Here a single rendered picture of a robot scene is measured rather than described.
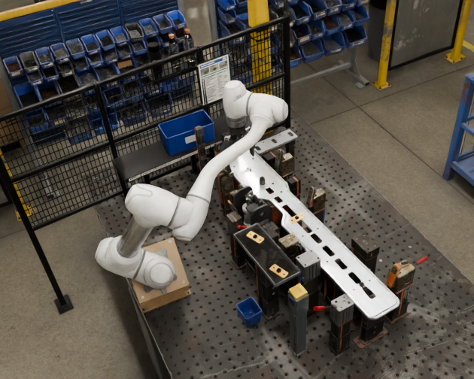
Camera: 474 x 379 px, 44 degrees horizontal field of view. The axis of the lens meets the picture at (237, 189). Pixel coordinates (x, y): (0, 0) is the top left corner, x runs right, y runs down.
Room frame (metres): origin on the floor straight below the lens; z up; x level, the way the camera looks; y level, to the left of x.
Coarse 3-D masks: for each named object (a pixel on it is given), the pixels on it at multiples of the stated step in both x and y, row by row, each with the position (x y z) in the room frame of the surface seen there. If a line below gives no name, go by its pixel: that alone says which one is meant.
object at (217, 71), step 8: (224, 56) 3.12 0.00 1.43; (200, 64) 3.05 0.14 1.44; (208, 64) 3.07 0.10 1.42; (216, 64) 3.10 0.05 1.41; (224, 64) 3.12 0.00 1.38; (200, 72) 3.05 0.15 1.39; (208, 72) 3.07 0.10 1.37; (216, 72) 3.09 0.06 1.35; (224, 72) 3.12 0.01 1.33; (200, 80) 3.04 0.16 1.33; (208, 80) 3.07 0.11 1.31; (216, 80) 3.09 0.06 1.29; (224, 80) 3.12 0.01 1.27; (200, 88) 3.04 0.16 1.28; (208, 88) 3.07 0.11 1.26; (216, 88) 3.09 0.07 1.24; (208, 96) 3.06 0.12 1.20; (216, 96) 3.09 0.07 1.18; (208, 104) 3.06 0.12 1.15
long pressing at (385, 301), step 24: (240, 168) 2.59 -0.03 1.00; (264, 168) 2.57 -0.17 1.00; (264, 192) 2.37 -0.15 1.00; (288, 192) 2.35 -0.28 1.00; (288, 216) 2.16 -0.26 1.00; (312, 216) 2.15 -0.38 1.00; (312, 240) 1.98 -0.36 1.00; (336, 240) 1.96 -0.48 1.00; (336, 264) 1.81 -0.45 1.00; (360, 264) 1.79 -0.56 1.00; (360, 288) 1.65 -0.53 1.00; (384, 288) 1.64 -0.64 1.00; (384, 312) 1.51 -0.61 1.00
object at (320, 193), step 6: (318, 192) 2.28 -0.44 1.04; (324, 192) 2.28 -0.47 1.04; (318, 198) 2.25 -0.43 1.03; (324, 198) 2.27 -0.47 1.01; (312, 204) 2.24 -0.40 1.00; (318, 204) 2.25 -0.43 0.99; (324, 204) 2.27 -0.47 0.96; (312, 210) 2.24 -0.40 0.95; (318, 210) 2.25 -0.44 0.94; (324, 210) 2.28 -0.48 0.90; (318, 216) 2.25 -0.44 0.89; (324, 216) 2.28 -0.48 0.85; (318, 240) 2.24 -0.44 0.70
